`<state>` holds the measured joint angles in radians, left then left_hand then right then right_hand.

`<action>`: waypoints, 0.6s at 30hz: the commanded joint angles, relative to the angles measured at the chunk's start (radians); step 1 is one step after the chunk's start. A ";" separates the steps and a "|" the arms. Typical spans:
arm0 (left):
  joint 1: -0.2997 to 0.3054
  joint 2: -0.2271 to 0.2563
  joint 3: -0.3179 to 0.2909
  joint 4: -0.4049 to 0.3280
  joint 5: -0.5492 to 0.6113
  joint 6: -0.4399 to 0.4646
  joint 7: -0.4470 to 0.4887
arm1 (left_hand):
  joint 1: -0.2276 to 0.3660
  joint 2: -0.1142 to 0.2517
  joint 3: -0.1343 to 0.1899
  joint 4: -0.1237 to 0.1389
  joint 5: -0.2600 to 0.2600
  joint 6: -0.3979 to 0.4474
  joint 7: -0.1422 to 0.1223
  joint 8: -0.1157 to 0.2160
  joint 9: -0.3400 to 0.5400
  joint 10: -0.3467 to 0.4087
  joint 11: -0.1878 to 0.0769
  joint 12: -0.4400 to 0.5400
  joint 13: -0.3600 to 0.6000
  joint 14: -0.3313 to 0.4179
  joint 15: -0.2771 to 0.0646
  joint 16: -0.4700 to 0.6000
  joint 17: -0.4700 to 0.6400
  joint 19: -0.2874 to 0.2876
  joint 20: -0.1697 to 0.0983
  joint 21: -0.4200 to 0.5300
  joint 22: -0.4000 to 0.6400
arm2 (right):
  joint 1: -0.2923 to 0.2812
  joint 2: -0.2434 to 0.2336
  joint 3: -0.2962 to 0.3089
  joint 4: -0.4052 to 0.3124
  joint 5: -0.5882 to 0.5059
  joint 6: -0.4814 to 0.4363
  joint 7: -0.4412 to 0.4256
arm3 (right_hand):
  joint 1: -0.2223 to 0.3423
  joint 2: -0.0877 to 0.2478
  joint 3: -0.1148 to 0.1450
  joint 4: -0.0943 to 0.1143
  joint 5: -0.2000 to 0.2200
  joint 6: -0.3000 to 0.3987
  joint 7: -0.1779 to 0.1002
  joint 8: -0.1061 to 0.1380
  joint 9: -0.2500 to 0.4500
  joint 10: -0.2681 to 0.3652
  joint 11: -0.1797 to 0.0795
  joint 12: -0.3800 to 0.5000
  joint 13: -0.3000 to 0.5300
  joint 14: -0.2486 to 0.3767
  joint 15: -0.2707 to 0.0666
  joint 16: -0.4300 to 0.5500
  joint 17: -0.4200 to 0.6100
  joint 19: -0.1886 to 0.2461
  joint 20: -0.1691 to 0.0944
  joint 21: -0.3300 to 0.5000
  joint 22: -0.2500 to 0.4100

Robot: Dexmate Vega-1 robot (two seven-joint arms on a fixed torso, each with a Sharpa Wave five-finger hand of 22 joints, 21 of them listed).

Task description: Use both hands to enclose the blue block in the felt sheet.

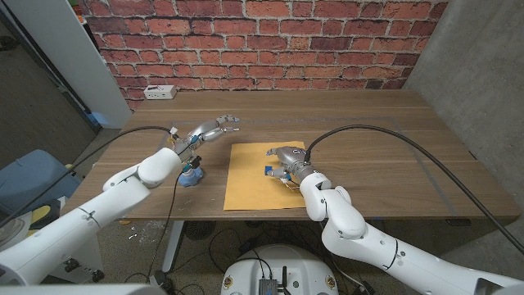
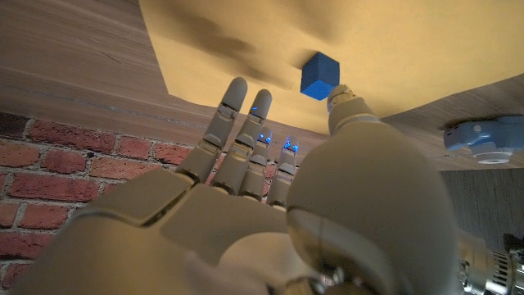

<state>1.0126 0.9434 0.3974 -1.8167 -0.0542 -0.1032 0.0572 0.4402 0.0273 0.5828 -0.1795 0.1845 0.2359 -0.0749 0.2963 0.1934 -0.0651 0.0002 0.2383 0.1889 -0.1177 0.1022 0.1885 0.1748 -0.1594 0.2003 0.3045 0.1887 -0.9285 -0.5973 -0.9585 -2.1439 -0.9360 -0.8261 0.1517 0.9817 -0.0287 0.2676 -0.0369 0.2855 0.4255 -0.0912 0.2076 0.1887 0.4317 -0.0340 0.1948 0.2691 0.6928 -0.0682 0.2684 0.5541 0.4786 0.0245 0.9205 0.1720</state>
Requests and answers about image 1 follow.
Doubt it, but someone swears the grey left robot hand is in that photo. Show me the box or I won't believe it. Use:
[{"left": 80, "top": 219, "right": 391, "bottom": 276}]
[{"left": 174, "top": 115, "right": 241, "bottom": 161}]

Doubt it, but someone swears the printed brick backdrop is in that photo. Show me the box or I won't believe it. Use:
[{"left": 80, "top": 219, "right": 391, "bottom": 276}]
[{"left": 77, "top": 0, "right": 449, "bottom": 111}]

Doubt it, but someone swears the grey sneaker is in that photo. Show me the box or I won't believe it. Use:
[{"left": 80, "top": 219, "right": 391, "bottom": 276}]
[{"left": 0, "top": 215, "right": 25, "bottom": 245}]

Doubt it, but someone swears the small blue white object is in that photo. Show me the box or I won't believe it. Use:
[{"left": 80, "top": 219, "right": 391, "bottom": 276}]
[{"left": 178, "top": 166, "right": 205, "bottom": 188}]

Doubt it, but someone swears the yellow black footwear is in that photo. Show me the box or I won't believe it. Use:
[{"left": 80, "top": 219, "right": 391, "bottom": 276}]
[{"left": 28, "top": 199, "right": 61, "bottom": 230}]

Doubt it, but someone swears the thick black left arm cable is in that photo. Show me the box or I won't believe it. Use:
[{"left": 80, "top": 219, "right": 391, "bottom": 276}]
[{"left": 0, "top": 125, "right": 173, "bottom": 229}]

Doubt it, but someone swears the white power strip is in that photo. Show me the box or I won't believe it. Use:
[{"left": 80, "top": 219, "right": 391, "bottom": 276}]
[{"left": 142, "top": 84, "right": 178, "bottom": 101}]

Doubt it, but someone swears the white panel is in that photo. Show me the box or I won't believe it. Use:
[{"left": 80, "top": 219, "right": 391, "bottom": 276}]
[{"left": 3, "top": 0, "right": 133, "bottom": 129}]

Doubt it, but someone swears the yellow felt sheet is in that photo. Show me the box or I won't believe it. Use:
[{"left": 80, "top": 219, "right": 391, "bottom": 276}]
[{"left": 223, "top": 141, "right": 308, "bottom": 211}]

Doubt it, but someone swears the white robot torso edge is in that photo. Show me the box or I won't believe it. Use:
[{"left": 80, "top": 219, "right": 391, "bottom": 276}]
[{"left": 0, "top": 284, "right": 167, "bottom": 295}]

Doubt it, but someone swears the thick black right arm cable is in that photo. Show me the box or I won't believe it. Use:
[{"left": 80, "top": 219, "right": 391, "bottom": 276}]
[{"left": 305, "top": 124, "right": 524, "bottom": 255}]

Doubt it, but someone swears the grey electronics box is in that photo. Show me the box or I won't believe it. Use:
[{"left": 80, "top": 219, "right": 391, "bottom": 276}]
[{"left": 257, "top": 277, "right": 279, "bottom": 295}]

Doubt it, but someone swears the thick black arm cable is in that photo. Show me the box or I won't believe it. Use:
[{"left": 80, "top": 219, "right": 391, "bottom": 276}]
[
  {"left": 0, "top": 125, "right": 173, "bottom": 229},
  {"left": 305, "top": 124, "right": 524, "bottom": 255}
]

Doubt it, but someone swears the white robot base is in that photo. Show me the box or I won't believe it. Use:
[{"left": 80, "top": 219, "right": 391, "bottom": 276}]
[{"left": 220, "top": 244, "right": 340, "bottom": 295}]

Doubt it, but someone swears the white table leg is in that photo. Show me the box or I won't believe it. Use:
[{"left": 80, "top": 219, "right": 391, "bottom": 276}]
[{"left": 161, "top": 220, "right": 185, "bottom": 274}]

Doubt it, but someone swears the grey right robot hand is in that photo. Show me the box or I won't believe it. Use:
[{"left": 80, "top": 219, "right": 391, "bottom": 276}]
[{"left": 265, "top": 146, "right": 314, "bottom": 184}]

